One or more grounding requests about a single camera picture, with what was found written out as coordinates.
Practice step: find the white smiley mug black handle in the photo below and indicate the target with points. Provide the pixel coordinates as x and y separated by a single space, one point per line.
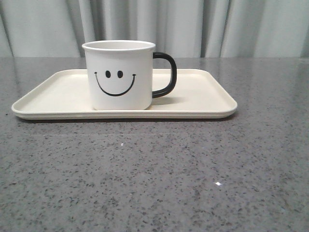
120 74

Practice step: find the cream rectangular plastic tray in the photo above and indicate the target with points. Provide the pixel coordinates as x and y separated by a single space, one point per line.
65 95

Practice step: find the grey-white pleated curtain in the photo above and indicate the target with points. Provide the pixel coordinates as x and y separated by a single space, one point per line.
181 28

